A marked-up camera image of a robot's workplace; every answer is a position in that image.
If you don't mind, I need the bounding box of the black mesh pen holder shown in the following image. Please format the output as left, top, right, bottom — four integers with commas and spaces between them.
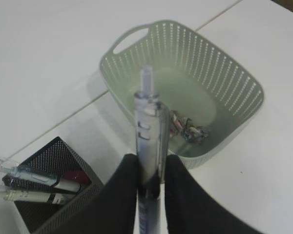
10, 137, 103, 234

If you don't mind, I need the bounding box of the green plastic woven basket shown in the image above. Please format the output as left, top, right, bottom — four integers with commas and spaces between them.
99, 20, 265, 169

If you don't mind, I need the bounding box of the cream ballpoint pen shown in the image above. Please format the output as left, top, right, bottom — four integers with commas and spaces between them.
1, 190, 74, 205

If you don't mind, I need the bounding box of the small paper ball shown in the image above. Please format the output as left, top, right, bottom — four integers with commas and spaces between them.
181, 122, 209, 145

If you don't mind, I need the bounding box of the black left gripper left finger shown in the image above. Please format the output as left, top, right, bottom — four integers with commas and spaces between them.
37, 154, 139, 234

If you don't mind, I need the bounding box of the blue white gel pen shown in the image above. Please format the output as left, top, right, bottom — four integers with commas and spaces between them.
0, 165, 83, 193

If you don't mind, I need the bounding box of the pink pencil sharpener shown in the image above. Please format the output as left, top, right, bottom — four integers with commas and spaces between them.
63, 170, 91, 185

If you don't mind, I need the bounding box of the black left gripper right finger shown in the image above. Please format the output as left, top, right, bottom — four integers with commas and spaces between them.
165, 155, 260, 234

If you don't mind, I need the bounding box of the large paper ball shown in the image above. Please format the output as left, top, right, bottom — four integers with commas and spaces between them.
170, 110, 192, 137

